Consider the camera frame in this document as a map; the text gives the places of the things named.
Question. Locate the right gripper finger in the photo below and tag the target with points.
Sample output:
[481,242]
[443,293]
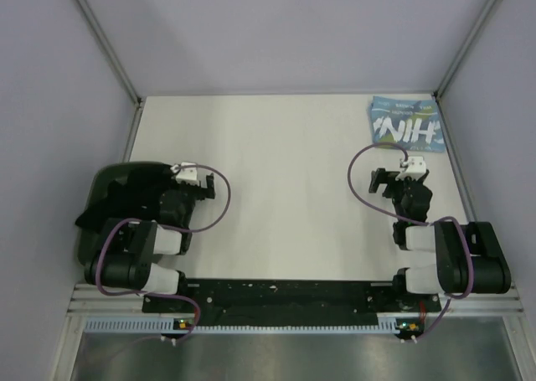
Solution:
[391,190]
[381,176]

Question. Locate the light blue slotted cable duct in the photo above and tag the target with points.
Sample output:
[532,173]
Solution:
[170,326]

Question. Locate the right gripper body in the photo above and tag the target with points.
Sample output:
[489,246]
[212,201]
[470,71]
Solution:
[404,182]

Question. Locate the black t-shirt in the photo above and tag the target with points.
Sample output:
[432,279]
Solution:
[138,197]

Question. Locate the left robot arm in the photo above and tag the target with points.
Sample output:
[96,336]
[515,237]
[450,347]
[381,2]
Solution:
[136,221]

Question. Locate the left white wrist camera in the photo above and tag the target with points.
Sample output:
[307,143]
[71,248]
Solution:
[185,172]

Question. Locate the aluminium frame post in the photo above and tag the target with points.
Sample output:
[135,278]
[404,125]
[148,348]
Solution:
[107,50]
[481,21]

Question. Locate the left aluminium frame post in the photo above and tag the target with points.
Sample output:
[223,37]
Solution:
[107,50]

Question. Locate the dark green plastic bin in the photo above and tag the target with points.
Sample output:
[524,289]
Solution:
[87,239]

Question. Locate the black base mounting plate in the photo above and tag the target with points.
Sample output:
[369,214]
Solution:
[301,303]

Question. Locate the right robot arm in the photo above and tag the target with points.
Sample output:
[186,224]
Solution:
[476,246]

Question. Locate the right aluminium frame post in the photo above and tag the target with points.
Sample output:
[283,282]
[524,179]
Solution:
[481,21]

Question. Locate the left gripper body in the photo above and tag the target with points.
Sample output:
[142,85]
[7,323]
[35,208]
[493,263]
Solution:
[189,195]

